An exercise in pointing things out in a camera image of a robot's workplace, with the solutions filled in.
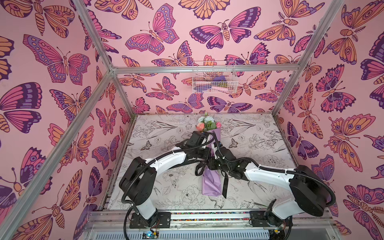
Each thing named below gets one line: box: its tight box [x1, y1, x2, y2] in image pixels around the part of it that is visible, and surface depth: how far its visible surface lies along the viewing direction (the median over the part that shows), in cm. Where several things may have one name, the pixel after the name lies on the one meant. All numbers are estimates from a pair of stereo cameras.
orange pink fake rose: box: [195, 122, 205, 132], surface depth 110 cm
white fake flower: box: [197, 112, 215, 124], surface depth 108 cm
